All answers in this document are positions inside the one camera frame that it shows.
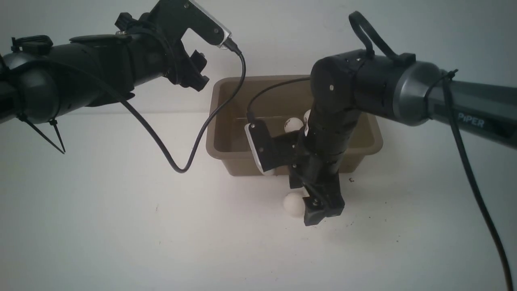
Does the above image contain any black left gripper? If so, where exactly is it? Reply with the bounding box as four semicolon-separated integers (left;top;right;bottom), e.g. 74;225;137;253
163;38;209;92

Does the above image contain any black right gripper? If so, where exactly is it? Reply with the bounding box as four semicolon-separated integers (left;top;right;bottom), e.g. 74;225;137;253
288;145;345;226

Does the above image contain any white ping-pong ball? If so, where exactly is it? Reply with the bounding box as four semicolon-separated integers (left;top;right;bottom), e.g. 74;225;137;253
283;193;305;219
283;117;304;133

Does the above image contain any brown plastic storage bin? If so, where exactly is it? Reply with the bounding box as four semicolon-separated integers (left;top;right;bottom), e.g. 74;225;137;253
206;75;383;177

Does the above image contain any white ping-pong ball corner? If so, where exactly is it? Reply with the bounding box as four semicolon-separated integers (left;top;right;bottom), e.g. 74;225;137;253
303;109;311;124

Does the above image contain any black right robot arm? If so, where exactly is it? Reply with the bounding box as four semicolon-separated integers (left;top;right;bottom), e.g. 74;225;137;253
290;49;517;226

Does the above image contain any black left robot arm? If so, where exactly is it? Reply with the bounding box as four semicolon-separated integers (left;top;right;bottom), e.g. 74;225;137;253
1;3;228;124

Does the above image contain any black left camera cable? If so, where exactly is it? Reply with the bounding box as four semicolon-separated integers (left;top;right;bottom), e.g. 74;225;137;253
0;38;247;174

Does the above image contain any black camera cable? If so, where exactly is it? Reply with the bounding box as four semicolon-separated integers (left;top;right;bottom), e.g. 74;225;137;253
0;38;247;174
246;11;514;291

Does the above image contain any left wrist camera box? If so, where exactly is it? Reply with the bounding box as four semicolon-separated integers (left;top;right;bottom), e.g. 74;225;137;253
148;0;231;48

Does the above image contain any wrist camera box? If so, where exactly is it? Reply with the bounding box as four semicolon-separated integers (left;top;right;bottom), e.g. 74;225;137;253
244;119;299;175
148;0;231;48

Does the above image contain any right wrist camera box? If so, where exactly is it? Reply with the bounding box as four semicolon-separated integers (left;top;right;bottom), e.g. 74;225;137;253
244;119;299;175

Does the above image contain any black right camera cable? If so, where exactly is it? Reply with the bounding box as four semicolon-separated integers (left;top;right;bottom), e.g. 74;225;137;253
246;11;514;291

